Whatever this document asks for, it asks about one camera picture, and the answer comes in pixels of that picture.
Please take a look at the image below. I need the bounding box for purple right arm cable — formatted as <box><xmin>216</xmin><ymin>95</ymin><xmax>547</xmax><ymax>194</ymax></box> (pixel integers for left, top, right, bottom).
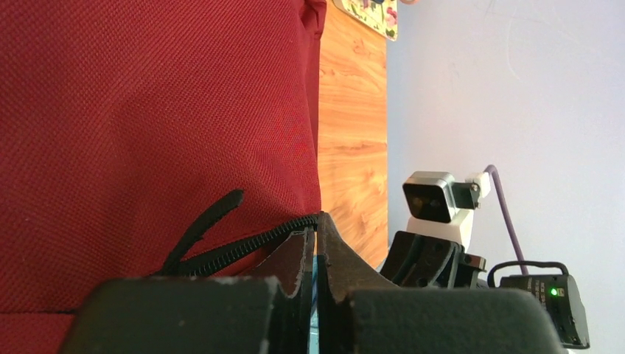
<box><xmin>483</xmin><ymin>164</ymin><xmax>529</xmax><ymax>277</ymax></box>

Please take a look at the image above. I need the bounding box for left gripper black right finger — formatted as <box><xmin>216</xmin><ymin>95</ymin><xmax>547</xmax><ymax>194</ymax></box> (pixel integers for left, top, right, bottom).
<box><xmin>317</xmin><ymin>213</ymin><xmax>564</xmax><ymax>353</ymax></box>

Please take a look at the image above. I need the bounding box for teal blue wallet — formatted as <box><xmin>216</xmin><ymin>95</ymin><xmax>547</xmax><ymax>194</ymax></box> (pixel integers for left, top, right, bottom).
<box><xmin>308</xmin><ymin>256</ymin><xmax>319</xmax><ymax>354</ymax></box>

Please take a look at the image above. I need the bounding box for red student backpack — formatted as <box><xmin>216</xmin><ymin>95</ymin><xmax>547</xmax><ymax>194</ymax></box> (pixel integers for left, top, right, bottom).
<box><xmin>1</xmin><ymin>1</ymin><xmax>327</xmax><ymax>353</ymax></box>

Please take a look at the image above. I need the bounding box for floral rectangular tray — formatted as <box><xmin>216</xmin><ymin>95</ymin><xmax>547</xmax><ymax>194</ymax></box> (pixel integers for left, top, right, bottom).
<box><xmin>332</xmin><ymin>0</ymin><xmax>399</xmax><ymax>41</ymax></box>

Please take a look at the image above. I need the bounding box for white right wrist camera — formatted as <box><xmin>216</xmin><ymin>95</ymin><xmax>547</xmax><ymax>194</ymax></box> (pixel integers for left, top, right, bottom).
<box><xmin>402</xmin><ymin>171</ymin><xmax>491</xmax><ymax>249</ymax></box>

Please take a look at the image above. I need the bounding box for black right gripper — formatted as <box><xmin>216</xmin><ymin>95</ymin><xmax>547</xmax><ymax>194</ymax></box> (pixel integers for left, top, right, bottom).
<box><xmin>380</xmin><ymin>231</ymin><xmax>590</xmax><ymax>350</ymax></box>

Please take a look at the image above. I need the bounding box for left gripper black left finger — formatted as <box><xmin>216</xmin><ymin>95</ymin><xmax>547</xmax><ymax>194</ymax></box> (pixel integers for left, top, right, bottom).
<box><xmin>60</xmin><ymin>229</ymin><xmax>315</xmax><ymax>353</ymax></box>

